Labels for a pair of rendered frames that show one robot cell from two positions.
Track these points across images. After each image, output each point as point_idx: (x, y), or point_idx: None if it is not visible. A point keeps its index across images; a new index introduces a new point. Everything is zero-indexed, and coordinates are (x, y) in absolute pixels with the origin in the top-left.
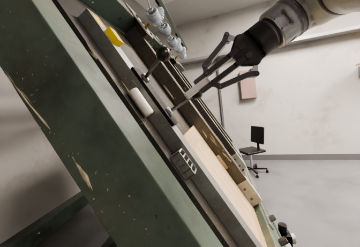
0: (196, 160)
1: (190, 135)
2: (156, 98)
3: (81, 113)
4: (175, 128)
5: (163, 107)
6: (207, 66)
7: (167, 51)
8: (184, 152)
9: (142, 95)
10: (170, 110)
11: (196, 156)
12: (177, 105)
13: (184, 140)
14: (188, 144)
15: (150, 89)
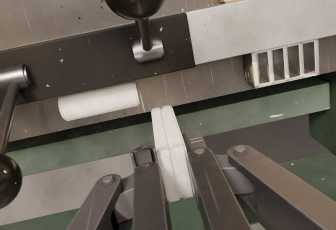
0: (307, 30)
1: None
2: (101, 80)
3: None
4: (200, 37)
5: (132, 71)
6: (128, 224)
7: (0, 206)
8: (264, 52)
9: (86, 107)
10: (150, 57)
11: (299, 8)
12: (144, 41)
13: (241, 28)
14: (259, 16)
15: (67, 87)
